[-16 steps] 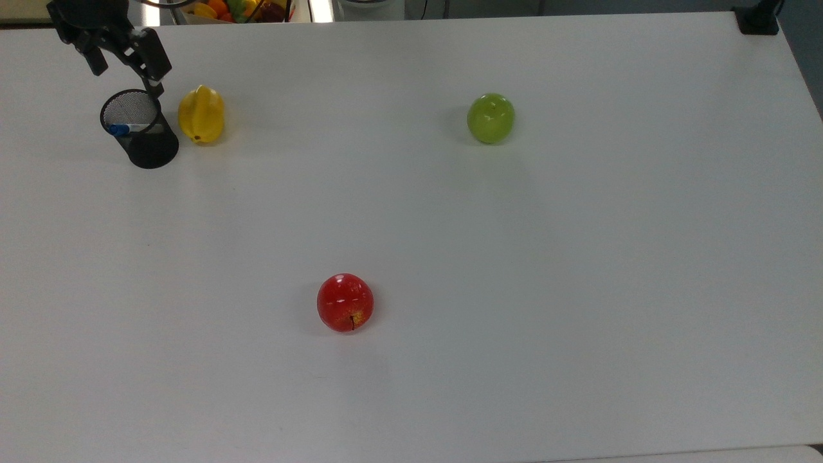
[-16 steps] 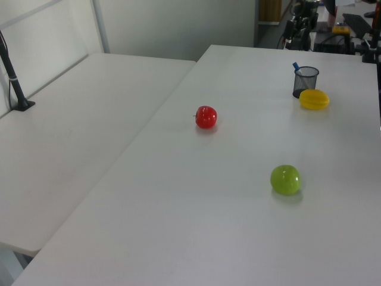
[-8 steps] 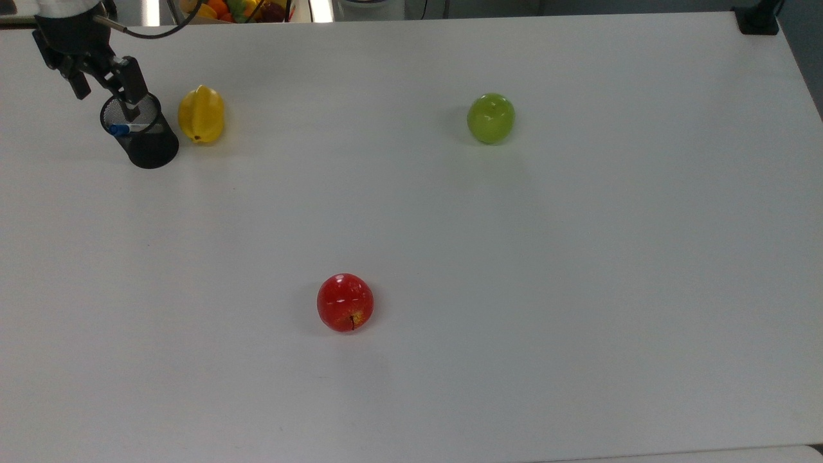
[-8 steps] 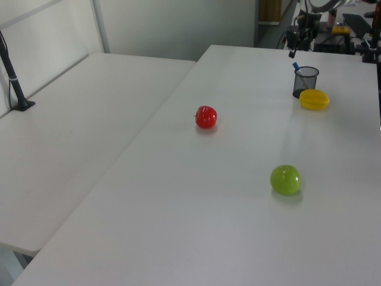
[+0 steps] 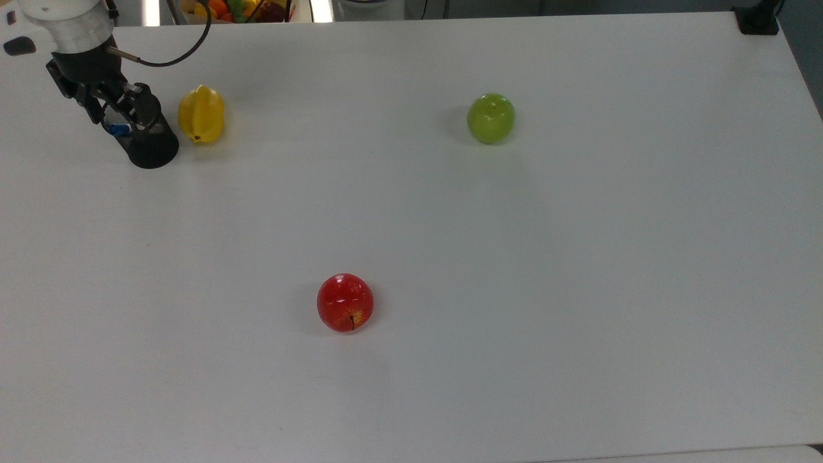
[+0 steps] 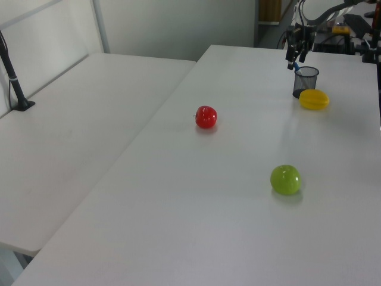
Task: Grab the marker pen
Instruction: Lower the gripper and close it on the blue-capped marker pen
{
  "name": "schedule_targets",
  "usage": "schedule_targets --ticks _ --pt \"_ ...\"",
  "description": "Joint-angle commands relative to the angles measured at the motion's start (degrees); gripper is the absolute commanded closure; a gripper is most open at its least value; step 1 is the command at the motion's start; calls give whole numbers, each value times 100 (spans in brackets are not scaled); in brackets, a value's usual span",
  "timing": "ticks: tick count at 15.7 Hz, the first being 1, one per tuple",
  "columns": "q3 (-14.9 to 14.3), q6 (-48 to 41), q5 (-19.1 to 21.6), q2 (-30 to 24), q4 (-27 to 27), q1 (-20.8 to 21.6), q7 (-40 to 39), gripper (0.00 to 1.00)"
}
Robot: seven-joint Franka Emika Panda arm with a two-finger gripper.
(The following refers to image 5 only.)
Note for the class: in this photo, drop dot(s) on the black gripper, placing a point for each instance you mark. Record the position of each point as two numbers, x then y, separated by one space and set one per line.
87 71

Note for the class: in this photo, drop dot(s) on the white marker pen blue cap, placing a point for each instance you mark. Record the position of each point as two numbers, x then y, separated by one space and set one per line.
118 130

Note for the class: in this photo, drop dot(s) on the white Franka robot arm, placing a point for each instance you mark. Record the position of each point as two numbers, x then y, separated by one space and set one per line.
71 19

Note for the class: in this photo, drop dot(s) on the black mesh pen cup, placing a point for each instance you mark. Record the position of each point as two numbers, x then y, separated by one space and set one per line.
154 151

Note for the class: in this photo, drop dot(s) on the yellow toy starfruit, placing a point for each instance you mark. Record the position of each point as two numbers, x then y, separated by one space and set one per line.
201 114

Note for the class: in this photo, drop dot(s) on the bowl of toy fruit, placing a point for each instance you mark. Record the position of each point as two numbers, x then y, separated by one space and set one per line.
231 9

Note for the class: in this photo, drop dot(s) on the red toy apple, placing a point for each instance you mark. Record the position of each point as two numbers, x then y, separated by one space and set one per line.
345 302

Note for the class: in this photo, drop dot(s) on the green toy apple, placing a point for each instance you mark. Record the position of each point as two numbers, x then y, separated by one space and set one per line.
490 118

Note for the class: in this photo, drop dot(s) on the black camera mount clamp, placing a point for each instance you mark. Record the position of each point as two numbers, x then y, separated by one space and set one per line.
757 18

